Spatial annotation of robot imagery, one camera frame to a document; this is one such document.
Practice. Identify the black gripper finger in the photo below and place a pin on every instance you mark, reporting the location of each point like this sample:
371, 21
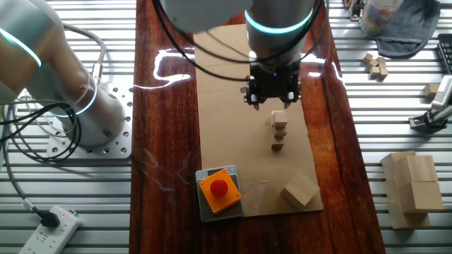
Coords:
292, 98
252, 98

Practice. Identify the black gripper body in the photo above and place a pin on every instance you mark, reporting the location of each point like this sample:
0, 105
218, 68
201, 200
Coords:
273, 83

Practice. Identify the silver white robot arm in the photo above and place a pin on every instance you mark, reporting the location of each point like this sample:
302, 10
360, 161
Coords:
70, 98

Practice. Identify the brown cardboard sheet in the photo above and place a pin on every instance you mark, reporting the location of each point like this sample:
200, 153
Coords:
233, 158

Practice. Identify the large wooden cube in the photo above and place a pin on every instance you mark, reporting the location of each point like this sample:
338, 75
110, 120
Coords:
392, 160
422, 197
422, 168
300, 190

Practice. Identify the dark red wooden board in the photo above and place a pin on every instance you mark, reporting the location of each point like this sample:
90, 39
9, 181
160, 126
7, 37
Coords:
166, 141

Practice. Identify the orange emergency stop button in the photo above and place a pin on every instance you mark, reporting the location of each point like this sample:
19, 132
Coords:
219, 190

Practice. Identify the jar with colourful contents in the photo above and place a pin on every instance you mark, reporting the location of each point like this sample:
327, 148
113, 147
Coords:
379, 16

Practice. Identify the grey cloth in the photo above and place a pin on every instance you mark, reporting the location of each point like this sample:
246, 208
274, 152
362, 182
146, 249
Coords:
413, 35

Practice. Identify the medium wooden block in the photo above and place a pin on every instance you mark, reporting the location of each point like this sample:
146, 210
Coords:
431, 91

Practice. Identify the black keyboard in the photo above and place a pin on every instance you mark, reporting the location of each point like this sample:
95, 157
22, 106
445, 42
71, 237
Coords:
446, 53

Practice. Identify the white power strip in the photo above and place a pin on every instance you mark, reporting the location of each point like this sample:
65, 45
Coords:
49, 240

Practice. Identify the black camera clamp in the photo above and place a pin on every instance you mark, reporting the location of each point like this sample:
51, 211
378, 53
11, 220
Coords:
355, 8

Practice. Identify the metal camera mount arm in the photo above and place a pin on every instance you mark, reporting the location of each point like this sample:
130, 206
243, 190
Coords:
423, 121

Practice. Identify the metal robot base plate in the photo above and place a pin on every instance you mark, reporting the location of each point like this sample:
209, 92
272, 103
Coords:
120, 141

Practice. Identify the silver depth camera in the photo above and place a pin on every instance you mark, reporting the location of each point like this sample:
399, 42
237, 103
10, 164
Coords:
444, 93

